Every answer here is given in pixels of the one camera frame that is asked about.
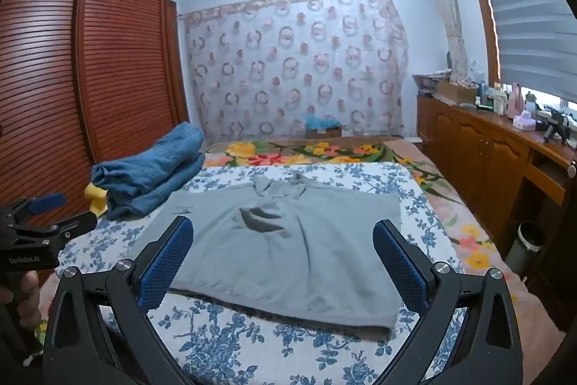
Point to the cream patterned side curtain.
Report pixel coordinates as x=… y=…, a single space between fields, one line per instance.
x=450 y=15

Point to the grey striped window blind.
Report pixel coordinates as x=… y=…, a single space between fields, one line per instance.
x=527 y=6

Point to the pink tissue box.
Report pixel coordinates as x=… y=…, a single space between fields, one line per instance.
x=524 y=121

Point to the blue denim jeans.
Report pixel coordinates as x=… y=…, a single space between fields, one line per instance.
x=148 y=168

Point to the wooden window frame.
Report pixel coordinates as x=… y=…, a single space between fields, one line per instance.
x=480 y=6

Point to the stack of papers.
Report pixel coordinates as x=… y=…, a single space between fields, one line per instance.
x=430 y=82

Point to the grey pants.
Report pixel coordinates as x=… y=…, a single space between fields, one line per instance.
x=293 y=258

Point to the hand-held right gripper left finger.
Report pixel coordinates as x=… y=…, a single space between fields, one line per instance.
x=167 y=263

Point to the white plastic bag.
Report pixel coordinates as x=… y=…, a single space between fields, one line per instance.
x=476 y=71

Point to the wooden sideboard cabinet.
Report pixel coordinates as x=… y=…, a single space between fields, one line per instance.
x=473 y=150

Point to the small green potted plant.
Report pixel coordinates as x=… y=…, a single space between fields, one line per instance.
x=531 y=101

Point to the white bottle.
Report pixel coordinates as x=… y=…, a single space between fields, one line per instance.
x=500 y=101

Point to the yellow plush toy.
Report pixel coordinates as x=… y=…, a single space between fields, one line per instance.
x=98 y=200

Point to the circle print curtain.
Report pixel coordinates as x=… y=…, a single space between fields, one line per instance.
x=293 y=64

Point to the open cardboard box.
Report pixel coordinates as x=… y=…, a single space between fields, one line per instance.
x=455 y=92

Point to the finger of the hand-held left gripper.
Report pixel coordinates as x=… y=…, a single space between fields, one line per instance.
x=72 y=225
x=45 y=203

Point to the wooden louvered wardrobe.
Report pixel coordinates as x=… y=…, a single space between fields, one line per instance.
x=99 y=60

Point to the grey trash bin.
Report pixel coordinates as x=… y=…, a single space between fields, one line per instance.
x=525 y=245

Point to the person's left hand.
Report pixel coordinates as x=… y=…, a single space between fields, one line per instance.
x=28 y=299

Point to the colourful flower blanket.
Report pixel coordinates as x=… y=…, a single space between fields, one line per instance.
x=324 y=151

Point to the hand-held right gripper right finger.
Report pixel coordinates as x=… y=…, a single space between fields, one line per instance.
x=401 y=272

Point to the blue floral bedsheet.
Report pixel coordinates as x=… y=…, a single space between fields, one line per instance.
x=252 y=349

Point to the white router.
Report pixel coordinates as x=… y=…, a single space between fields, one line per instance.
x=412 y=138

